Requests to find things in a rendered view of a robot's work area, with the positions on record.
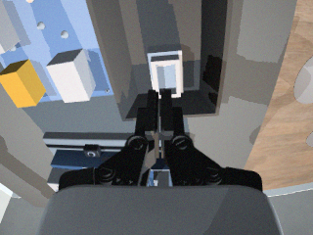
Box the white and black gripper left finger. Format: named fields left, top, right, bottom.
left=58, top=90, right=159, bottom=191

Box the yellow block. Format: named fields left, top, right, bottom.
left=0, top=59, right=46, bottom=108

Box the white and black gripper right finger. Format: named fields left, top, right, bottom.
left=160, top=89, right=263, bottom=192

